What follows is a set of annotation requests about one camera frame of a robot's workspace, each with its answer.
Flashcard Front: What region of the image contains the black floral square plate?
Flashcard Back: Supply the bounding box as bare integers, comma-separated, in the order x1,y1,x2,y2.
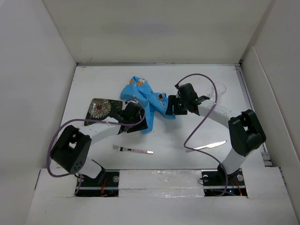
86,98,123,120

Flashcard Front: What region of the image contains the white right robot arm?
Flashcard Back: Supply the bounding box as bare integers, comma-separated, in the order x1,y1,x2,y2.
166,83,266,185

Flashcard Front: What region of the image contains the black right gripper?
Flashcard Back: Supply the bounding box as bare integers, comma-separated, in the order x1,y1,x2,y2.
165,95,188,115

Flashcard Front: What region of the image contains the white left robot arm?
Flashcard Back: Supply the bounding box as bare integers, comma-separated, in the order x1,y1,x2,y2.
46,101,148,186

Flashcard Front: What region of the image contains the pink handled knife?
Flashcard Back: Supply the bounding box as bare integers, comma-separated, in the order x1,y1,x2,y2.
186,141,227,153

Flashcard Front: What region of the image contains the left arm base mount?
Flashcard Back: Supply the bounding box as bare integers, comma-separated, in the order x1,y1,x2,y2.
75,170,120,197

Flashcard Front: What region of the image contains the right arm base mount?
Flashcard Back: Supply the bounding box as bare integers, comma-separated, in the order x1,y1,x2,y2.
198,169,248,197

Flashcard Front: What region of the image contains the pink handled fork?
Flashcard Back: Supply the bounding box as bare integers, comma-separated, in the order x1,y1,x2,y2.
112,145,154,155

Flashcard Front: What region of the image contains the blue space print cloth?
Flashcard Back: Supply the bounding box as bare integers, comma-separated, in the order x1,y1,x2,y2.
120,76,175,134

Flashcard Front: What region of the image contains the clear drinking glass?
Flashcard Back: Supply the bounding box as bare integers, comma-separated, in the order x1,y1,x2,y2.
209,82,227,102

